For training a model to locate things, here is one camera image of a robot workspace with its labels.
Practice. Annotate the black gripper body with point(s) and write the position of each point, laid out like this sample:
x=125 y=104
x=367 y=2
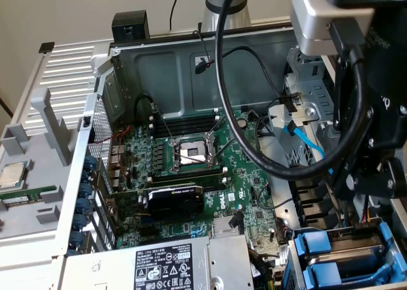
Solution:
x=384 y=80

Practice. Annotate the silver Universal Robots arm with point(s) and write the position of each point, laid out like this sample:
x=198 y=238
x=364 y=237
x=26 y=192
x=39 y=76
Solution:
x=225 y=16

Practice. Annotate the hard drive in blue caddy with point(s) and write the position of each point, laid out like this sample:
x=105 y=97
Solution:
x=388 y=239

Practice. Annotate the grey metal drive cage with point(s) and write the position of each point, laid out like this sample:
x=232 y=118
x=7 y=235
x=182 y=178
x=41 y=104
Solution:
x=313 y=93

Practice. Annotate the green Dell motherboard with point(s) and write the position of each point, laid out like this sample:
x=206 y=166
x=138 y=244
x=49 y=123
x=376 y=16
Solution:
x=241 y=182

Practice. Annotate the silver coin battery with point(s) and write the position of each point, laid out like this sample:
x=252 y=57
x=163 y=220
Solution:
x=243 y=123

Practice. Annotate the metal socket cover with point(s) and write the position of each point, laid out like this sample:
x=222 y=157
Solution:
x=210 y=143

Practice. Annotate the silver chipset heatsink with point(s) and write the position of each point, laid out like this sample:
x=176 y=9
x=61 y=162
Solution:
x=221 y=226

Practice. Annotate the thin metal locking lever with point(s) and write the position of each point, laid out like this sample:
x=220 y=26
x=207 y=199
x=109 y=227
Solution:
x=163 y=123
x=194 y=158

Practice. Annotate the CPU socket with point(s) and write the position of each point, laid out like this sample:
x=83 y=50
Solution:
x=192 y=148

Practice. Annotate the black RAM slot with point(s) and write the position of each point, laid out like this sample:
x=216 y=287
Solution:
x=190 y=121
x=187 y=130
x=190 y=170

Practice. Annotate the black graphics card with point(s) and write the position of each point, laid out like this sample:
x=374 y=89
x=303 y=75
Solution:
x=175 y=204

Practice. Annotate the open grey PC case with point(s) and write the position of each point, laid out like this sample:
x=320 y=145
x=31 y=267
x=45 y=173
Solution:
x=159 y=73

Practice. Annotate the silver power supply unit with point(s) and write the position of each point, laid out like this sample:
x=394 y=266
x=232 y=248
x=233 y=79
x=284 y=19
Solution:
x=111 y=264

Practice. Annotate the blue slot retention clip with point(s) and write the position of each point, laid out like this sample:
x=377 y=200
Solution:
x=76 y=238
x=85 y=190
x=86 y=177
x=90 y=162
x=83 y=205
x=81 y=221

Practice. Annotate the black plastic block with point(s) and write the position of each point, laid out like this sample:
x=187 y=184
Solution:
x=127 y=23

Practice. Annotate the grey plastic parts rack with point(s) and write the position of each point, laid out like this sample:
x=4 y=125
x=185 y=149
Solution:
x=41 y=175

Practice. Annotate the black table end cap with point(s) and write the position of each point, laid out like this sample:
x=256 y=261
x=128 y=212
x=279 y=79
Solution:
x=46 y=47

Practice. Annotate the green RAM stick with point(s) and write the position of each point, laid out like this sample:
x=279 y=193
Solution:
x=19 y=197

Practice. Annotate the silver CPU chip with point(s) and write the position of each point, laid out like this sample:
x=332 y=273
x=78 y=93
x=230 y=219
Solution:
x=11 y=175

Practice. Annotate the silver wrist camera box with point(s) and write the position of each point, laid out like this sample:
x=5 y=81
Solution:
x=318 y=19

